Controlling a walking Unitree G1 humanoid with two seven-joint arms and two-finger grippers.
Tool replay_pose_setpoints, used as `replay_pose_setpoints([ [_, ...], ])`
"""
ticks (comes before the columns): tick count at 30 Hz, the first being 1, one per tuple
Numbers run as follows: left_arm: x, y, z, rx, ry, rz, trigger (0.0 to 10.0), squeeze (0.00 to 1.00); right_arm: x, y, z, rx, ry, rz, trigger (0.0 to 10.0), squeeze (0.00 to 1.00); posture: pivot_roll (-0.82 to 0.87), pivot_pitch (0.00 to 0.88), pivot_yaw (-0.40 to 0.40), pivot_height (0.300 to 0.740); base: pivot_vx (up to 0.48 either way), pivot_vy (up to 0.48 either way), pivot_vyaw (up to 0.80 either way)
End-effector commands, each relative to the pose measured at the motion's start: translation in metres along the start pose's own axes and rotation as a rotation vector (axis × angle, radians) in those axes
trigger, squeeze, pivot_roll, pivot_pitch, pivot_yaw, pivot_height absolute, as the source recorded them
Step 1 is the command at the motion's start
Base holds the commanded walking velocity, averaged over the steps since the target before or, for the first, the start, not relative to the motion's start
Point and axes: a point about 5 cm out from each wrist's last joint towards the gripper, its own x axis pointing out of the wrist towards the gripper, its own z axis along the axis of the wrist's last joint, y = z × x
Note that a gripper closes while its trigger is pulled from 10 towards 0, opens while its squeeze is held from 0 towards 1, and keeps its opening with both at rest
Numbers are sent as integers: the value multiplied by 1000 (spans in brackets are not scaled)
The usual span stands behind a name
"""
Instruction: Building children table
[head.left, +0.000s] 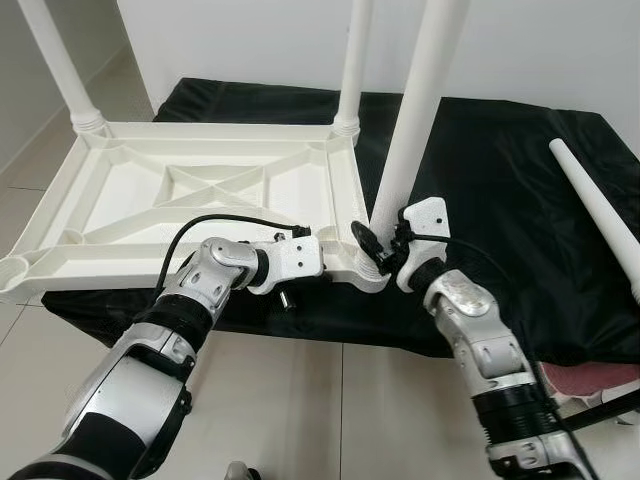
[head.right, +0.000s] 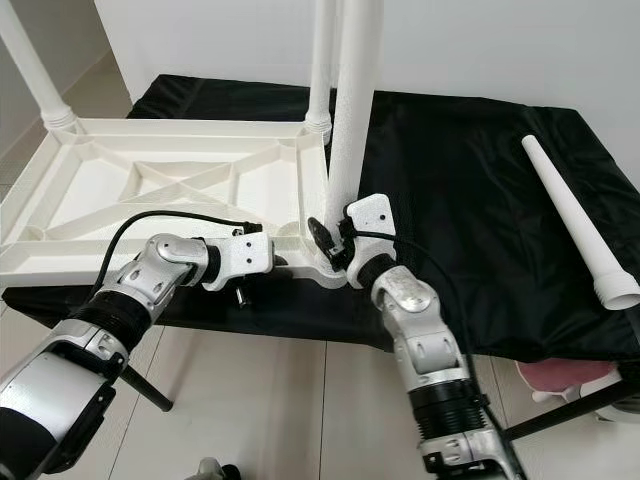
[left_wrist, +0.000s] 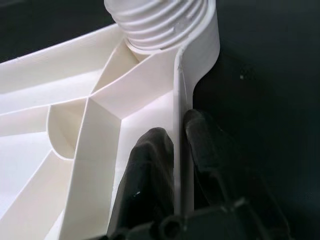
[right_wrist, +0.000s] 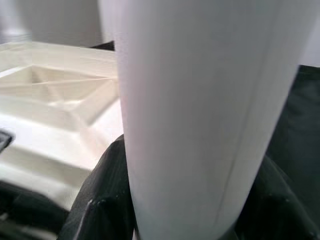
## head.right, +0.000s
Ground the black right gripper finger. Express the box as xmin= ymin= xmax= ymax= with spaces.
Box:
xmin=307 ymin=216 xmax=338 ymax=267

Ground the white plastic table leg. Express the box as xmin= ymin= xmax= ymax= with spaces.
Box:
xmin=0 ymin=0 xmax=80 ymax=133
xmin=520 ymin=134 xmax=640 ymax=312
xmin=304 ymin=0 xmax=337 ymax=143
xmin=310 ymin=0 xmax=387 ymax=279

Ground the white plastic children table top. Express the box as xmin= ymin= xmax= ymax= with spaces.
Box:
xmin=0 ymin=117 xmax=347 ymax=292

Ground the black table cloth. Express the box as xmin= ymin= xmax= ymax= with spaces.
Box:
xmin=5 ymin=74 xmax=640 ymax=363

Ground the grey robot left foot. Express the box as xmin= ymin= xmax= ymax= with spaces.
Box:
xmin=195 ymin=457 xmax=242 ymax=480

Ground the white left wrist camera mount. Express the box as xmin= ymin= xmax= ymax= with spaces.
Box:
xmin=200 ymin=230 xmax=277 ymax=292

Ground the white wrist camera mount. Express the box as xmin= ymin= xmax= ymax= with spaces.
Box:
xmin=200 ymin=230 xmax=277 ymax=292
xmin=344 ymin=193 xmax=397 ymax=290

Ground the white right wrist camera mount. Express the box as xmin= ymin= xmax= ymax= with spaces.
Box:
xmin=344 ymin=193 xmax=397 ymax=290

